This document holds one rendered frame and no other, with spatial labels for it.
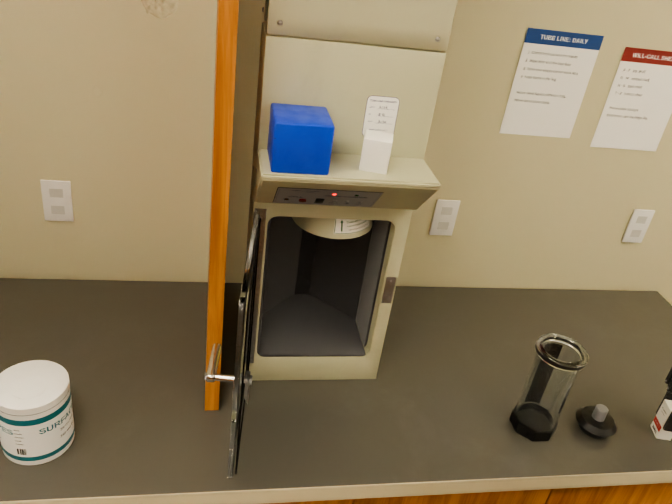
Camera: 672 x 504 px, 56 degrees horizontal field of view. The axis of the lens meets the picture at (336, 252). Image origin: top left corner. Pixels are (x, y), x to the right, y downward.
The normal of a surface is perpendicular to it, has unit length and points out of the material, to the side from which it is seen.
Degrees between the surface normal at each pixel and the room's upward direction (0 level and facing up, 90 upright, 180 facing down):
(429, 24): 90
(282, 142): 90
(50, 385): 0
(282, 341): 0
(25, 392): 0
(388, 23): 90
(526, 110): 90
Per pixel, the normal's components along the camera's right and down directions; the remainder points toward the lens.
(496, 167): 0.16, 0.52
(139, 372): 0.13, -0.85
